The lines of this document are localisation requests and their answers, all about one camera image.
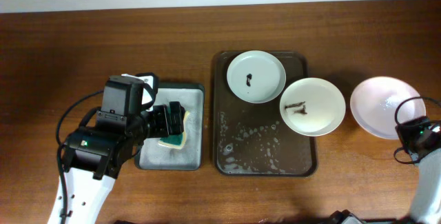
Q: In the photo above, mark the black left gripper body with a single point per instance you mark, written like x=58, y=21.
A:
x=158, y=126

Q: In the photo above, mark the green yellow sponge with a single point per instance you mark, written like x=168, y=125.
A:
x=176, y=141

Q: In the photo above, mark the pale green plate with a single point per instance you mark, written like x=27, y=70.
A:
x=256, y=76

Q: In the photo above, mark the cream white plate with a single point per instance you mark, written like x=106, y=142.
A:
x=312, y=107

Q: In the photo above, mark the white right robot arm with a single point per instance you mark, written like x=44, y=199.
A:
x=425, y=207

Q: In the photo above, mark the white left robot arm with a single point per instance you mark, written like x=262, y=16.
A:
x=90, y=159

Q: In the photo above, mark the small black sponge tray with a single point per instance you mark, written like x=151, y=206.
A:
x=154, y=154

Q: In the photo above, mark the brown serving tray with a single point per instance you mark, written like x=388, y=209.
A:
x=251, y=139

